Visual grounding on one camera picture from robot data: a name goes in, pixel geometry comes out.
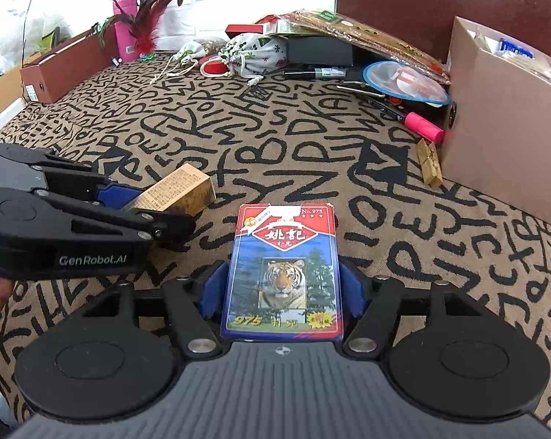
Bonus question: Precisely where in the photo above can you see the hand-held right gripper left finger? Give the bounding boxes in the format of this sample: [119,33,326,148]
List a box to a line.
[78,260,233,359]

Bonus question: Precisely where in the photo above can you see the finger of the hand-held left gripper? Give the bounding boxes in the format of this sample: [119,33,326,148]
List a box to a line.
[69,207,197,252]
[0,143,141,209]

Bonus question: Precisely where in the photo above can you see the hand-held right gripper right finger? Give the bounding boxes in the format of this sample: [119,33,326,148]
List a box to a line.
[340,260,480,358]

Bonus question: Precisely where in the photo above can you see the small gold box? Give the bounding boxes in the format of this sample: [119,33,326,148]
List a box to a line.
[129,163,218,217]

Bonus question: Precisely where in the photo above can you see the tiger playing card box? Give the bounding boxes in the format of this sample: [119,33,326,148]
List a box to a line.
[219,202,344,341]

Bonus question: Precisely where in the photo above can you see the brown cardboard box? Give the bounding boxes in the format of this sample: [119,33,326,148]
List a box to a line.
[442,15,551,234]

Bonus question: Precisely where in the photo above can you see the wooden clothespins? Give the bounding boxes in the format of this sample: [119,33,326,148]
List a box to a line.
[416,138,443,188]

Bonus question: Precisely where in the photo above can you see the letter printed blanket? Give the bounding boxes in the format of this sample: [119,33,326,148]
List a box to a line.
[0,50,551,439]

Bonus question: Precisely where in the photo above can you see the red tape roll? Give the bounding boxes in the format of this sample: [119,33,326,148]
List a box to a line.
[200,55,233,76]

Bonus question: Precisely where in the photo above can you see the pink bottle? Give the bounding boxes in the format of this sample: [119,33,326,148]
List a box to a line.
[113,0,154,61]

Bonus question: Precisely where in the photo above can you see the red black feather toy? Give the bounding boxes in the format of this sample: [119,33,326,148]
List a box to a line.
[93,0,185,62]

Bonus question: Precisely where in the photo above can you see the clear bag of seeds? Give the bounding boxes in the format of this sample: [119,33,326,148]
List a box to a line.
[197,37,228,55]

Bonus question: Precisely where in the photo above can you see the pink capped marker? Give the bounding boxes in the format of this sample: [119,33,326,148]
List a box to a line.
[376,98,445,143]

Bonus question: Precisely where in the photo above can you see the small red box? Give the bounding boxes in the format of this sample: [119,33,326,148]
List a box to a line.
[225,23,276,38]

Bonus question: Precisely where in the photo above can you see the blue rimmed round lid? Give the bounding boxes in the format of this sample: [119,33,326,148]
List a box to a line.
[362,60,450,105]

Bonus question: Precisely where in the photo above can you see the gold green packet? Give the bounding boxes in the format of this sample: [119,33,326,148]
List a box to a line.
[257,16,299,37]

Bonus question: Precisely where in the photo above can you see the black box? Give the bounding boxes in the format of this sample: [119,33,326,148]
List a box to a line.
[287,37,354,68]

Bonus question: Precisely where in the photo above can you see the long brown incense packet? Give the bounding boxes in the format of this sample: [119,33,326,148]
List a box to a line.
[275,9,452,85]

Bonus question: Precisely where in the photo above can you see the blue box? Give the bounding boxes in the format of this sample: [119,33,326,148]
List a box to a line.
[495,37,539,59]

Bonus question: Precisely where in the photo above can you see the dark wooden headboard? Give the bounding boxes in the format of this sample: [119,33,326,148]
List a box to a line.
[335,0,551,69]

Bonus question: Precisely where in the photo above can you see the small white drawstring bag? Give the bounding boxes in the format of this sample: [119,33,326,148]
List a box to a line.
[148,41,207,85]

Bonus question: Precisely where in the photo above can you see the floral drawstring bag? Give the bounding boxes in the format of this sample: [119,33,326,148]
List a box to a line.
[223,32,289,87]

